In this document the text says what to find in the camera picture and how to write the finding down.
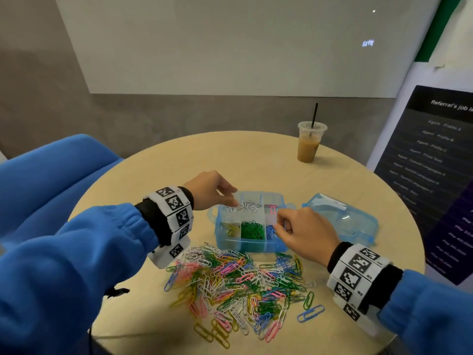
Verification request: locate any person's right hand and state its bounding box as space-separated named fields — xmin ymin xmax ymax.
xmin=275 ymin=208 xmax=341 ymax=267

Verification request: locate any person's left hand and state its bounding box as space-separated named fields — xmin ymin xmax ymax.
xmin=181 ymin=171 xmax=239 ymax=212

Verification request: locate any blue compartment organizer box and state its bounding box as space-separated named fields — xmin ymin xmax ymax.
xmin=209 ymin=190 xmax=295 ymax=253

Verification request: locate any bunch of green paper clips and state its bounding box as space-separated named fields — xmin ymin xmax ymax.
xmin=241 ymin=221 xmax=266 ymax=241

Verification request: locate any pile of coloured paper clips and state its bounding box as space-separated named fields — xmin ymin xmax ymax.
xmin=164 ymin=244 xmax=326 ymax=350

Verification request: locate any person's left forearm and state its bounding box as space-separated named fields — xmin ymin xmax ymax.
xmin=0 ymin=187 xmax=195 ymax=355

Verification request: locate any blue transparent box lid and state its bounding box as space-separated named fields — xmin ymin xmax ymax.
xmin=303 ymin=192 xmax=379 ymax=247

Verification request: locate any left wrist marker band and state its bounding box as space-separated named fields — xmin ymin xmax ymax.
xmin=145 ymin=187 xmax=195 ymax=249

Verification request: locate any wrist marker band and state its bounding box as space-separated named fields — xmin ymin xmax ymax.
xmin=145 ymin=187 xmax=195 ymax=249
xmin=327 ymin=245 xmax=391 ymax=322

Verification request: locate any round wooden table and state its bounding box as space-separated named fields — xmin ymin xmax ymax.
xmin=68 ymin=131 xmax=427 ymax=355

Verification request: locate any right wrist marker band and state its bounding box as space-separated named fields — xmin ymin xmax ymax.
xmin=327 ymin=245 xmax=391 ymax=322

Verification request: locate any iced coffee plastic cup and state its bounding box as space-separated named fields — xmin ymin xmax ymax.
xmin=297 ymin=121 xmax=328 ymax=163

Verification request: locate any standing poster banner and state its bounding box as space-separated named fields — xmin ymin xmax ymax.
xmin=367 ymin=0 xmax=473 ymax=289

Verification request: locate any blue upholstered chair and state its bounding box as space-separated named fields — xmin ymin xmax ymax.
xmin=0 ymin=134 xmax=123 ymax=249

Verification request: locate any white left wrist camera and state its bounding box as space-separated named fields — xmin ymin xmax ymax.
xmin=148 ymin=236 xmax=193 ymax=269

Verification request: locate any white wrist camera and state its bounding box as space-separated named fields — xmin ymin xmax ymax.
xmin=148 ymin=236 xmax=193 ymax=269
xmin=347 ymin=307 xmax=393 ymax=339

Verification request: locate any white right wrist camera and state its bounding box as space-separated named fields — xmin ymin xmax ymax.
xmin=347 ymin=307 xmax=393 ymax=339

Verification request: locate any black camera cable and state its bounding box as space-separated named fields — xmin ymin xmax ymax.
xmin=89 ymin=286 xmax=130 ymax=355

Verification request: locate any white wall board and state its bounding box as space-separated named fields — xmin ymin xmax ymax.
xmin=54 ymin=0 xmax=443 ymax=99

